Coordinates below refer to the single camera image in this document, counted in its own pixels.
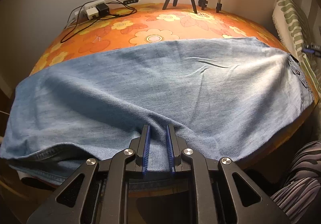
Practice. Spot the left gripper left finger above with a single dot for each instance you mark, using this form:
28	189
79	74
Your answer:
142	152

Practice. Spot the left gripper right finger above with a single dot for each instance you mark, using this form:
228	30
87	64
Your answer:
173	150

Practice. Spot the light blue denim pants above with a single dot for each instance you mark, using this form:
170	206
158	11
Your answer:
52	142

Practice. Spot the striped trouser leg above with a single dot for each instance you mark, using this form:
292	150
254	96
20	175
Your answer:
299	199

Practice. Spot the orange floral bedspread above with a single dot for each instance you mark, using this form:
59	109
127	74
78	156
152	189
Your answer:
140	30

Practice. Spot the black power adapter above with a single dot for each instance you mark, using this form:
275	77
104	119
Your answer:
103	9

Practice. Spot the white power strip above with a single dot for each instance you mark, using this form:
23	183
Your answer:
88	10

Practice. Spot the green striped white pillow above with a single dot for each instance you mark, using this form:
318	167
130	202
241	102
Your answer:
292	27

